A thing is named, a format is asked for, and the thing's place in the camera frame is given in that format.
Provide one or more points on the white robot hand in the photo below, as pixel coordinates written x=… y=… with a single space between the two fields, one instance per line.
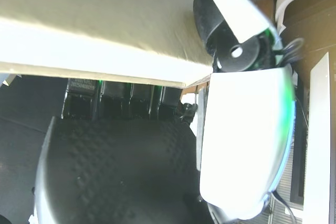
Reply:
x=118 y=169

